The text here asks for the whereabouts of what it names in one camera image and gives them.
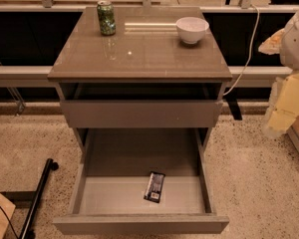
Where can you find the grey metal rail frame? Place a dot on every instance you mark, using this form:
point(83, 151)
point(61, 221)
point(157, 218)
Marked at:
point(23, 73)

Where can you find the green soda can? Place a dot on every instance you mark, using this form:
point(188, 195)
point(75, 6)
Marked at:
point(106, 17)

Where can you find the black metal stand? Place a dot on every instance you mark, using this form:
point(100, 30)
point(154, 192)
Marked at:
point(31, 200)

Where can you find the grey top drawer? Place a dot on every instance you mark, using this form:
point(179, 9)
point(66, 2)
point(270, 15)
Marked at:
point(142, 105)

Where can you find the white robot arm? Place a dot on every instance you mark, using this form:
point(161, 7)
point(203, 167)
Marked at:
point(285, 43)

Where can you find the open grey middle drawer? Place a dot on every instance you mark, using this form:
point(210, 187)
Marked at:
point(114, 173)

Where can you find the grey drawer cabinet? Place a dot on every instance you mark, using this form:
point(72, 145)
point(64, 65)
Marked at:
point(145, 49)

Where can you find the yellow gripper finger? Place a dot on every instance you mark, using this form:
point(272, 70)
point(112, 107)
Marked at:
point(271, 45)

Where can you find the white ceramic bowl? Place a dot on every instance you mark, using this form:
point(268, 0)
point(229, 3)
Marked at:
point(191, 29)

